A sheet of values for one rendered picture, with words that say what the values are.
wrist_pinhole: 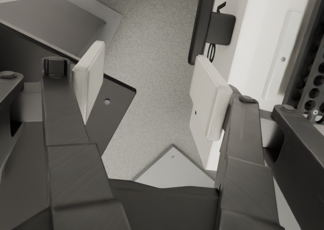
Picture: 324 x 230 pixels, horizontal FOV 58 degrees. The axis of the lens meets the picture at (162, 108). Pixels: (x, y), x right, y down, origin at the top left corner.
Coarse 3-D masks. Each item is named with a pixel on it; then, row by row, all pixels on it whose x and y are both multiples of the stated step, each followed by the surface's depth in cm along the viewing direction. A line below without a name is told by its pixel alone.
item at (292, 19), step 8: (288, 16) 33; (296, 16) 33; (288, 24) 33; (296, 24) 33; (288, 32) 34; (296, 32) 34; (280, 40) 35; (288, 40) 34; (280, 48) 35; (288, 48) 35; (280, 56) 35; (288, 56) 35; (272, 64) 36; (280, 64) 35; (272, 72) 36; (280, 72) 36; (272, 80) 36; (280, 80) 36; (264, 88) 37; (272, 88) 36; (264, 96) 37; (272, 96) 37
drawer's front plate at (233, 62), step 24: (216, 0) 34; (240, 0) 26; (264, 0) 24; (240, 24) 26; (216, 48) 32; (240, 48) 26; (240, 72) 27; (192, 120) 39; (216, 144) 30; (216, 168) 31
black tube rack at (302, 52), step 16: (320, 0) 31; (320, 16) 32; (320, 32) 32; (304, 48) 32; (304, 64) 33; (320, 64) 34; (304, 80) 34; (320, 80) 34; (288, 96) 35; (320, 112) 32
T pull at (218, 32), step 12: (204, 0) 26; (204, 12) 26; (216, 12) 27; (204, 24) 26; (216, 24) 27; (228, 24) 27; (192, 36) 28; (204, 36) 27; (216, 36) 27; (228, 36) 27; (192, 48) 27; (192, 60) 28
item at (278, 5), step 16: (272, 0) 33; (288, 0) 34; (304, 0) 34; (272, 16) 34; (304, 16) 34; (272, 32) 35; (304, 32) 35; (256, 48) 35; (272, 48) 36; (256, 64) 36; (288, 64) 37; (256, 80) 37; (288, 80) 37; (256, 96) 38; (320, 128) 39
